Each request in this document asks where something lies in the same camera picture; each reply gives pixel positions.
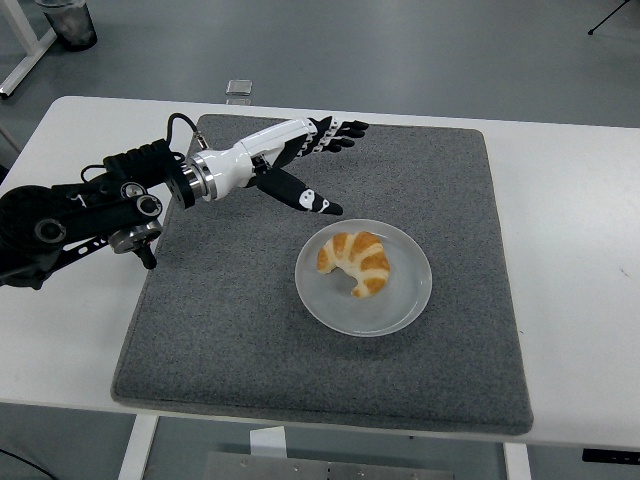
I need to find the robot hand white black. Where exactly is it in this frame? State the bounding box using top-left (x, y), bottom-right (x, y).
top-left (202, 116), bottom-right (371, 218)

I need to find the white table frame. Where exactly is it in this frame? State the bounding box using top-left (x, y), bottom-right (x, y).
top-left (0, 0), bottom-right (57, 100)

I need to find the white label under table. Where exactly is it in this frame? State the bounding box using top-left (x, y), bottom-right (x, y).
top-left (248, 427), bottom-right (287, 459)

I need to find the white table leg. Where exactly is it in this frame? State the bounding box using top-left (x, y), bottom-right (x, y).
top-left (502, 442), bottom-right (532, 480)
top-left (118, 414), bottom-right (160, 480)

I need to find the black tripod leg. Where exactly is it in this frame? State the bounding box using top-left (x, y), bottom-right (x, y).
top-left (587, 0), bottom-right (632, 36)

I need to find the croissant bread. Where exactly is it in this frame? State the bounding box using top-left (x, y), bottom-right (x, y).
top-left (316, 230), bottom-right (392, 299)

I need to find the grey felt mat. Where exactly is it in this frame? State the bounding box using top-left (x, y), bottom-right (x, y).
top-left (110, 112), bottom-right (535, 437)

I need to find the black box under table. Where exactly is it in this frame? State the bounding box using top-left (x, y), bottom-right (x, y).
top-left (581, 448), bottom-right (640, 464)

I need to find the trash bin with bag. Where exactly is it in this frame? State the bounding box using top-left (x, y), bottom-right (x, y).
top-left (40, 0), bottom-right (98, 52)

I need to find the black floor cable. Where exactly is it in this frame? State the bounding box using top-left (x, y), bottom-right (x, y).
top-left (0, 447), bottom-right (56, 480)

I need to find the light grey round plate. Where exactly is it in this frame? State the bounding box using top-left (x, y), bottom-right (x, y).
top-left (294, 218), bottom-right (434, 339)

